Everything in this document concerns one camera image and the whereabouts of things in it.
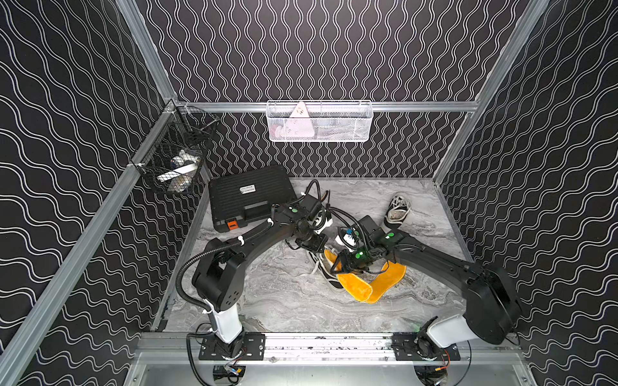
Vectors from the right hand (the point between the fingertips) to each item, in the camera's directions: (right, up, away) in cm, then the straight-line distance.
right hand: (335, 270), depth 79 cm
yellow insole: (+6, -3, -7) cm, 10 cm away
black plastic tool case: (-36, +25, +27) cm, 51 cm away
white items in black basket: (-47, +31, -7) cm, 57 cm away
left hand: (-4, +7, +4) cm, 9 cm away
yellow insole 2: (+22, -4, +10) cm, 25 cm away
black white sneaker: (-4, +2, +4) cm, 6 cm away
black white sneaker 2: (+29, +19, +23) cm, 41 cm away
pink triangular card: (-12, +52, +10) cm, 54 cm away
